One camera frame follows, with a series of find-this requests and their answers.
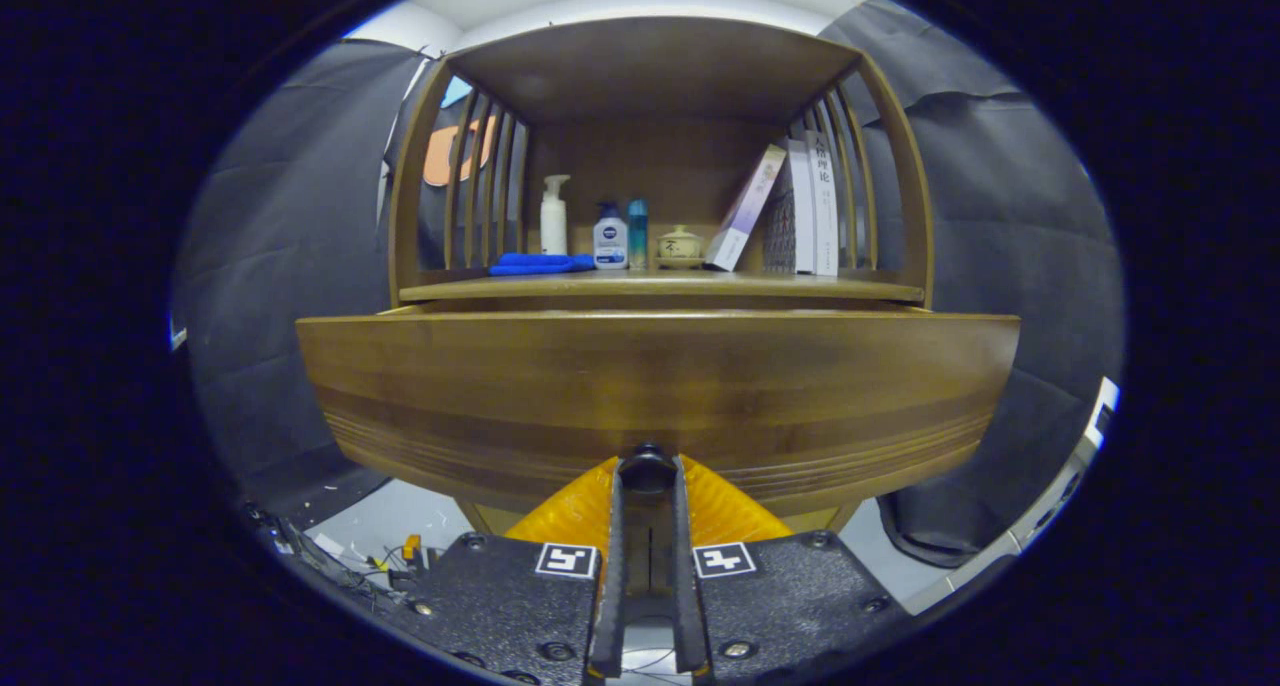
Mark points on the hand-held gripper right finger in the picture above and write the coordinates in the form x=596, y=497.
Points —
x=688, y=586

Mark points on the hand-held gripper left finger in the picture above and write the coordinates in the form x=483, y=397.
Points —
x=607, y=586

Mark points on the wooden drawer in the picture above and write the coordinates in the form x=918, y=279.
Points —
x=650, y=386

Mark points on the wooden countertop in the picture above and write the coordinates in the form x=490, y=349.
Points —
x=650, y=286

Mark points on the wooden cabinet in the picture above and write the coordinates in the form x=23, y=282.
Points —
x=650, y=76

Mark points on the blue folded cloth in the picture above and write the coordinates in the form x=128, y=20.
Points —
x=540, y=263

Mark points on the beige lidded teacup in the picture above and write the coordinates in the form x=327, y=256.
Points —
x=680, y=248

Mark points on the white bottle with blue cap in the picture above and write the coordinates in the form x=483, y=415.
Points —
x=610, y=246

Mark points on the teal slim bottle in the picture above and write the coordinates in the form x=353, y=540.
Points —
x=637, y=236

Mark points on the white pump bottle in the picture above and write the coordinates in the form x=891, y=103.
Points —
x=554, y=221

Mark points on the purple and white book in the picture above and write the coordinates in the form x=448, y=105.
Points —
x=745, y=211

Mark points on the patterned cover book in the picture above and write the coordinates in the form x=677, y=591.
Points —
x=790, y=216

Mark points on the white book with black lettering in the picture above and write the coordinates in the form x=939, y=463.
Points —
x=824, y=206

